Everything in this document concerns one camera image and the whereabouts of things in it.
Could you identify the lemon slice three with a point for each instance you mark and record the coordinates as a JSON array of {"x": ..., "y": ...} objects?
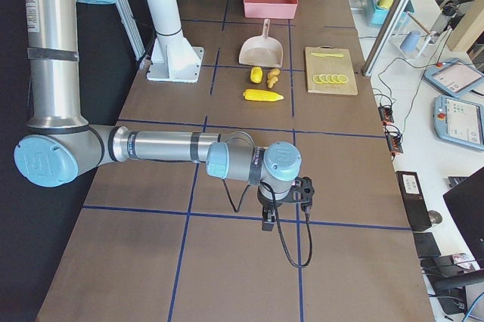
[{"x": 329, "y": 78}]

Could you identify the white central pedestal column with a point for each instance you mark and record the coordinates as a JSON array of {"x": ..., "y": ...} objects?
[{"x": 173, "y": 58}]

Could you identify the tan toy ginger root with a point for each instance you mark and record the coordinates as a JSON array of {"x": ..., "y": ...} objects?
[{"x": 272, "y": 77}]

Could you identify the wooden cutting board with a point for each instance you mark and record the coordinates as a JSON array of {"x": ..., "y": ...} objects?
[{"x": 330, "y": 65}]

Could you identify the yellow toy potato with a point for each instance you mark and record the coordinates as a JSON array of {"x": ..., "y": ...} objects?
[{"x": 256, "y": 75}]

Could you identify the pink plastic bin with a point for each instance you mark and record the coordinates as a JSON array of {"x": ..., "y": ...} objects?
[{"x": 271, "y": 9}]

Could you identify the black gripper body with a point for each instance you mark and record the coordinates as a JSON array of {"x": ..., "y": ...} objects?
[{"x": 267, "y": 203}]

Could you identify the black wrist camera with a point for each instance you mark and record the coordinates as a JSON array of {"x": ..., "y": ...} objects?
[{"x": 301, "y": 193}]

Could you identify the lemon slice four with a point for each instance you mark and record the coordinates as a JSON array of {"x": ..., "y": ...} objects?
[{"x": 335, "y": 79}]

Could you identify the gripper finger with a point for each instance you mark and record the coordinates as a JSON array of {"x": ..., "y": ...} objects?
[{"x": 268, "y": 219}]

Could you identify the lemon slice one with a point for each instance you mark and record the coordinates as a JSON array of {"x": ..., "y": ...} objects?
[{"x": 317, "y": 79}]

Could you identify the beige plastic dustpan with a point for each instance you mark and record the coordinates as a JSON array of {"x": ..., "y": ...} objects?
[{"x": 262, "y": 51}]

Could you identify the yellow toy corn cob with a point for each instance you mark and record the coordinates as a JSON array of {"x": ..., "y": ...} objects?
[{"x": 261, "y": 95}]

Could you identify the upper teach pendant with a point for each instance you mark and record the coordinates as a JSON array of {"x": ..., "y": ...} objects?
[{"x": 453, "y": 77}]

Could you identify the lower teach pendant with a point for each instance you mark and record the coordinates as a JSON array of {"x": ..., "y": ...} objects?
[{"x": 458, "y": 121}]

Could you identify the lemon slice two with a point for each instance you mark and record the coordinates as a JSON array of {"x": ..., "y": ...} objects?
[{"x": 323, "y": 78}]

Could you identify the lemon slice five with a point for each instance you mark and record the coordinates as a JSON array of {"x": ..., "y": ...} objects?
[{"x": 342, "y": 79}]

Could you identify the teach pendant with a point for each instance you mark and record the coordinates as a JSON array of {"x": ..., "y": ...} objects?
[
  {"x": 453, "y": 77},
  {"x": 458, "y": 121}
]

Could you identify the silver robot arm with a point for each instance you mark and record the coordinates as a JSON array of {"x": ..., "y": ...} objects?
[{"x": 62, "y": 144}]

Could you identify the aluminium frame post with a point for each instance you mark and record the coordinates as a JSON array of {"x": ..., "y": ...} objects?
[{"x": 384, "y": 34}]

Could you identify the black box with label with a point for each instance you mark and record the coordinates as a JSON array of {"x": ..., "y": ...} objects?
[{"x": 413, "y": 200}]

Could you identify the light blue storage box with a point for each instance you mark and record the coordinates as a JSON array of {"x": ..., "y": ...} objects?
[{"x": 376, "y": 11}]

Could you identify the yellow-green plastic knife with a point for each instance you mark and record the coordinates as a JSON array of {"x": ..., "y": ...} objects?
[{"x": 337, "y": 55}]

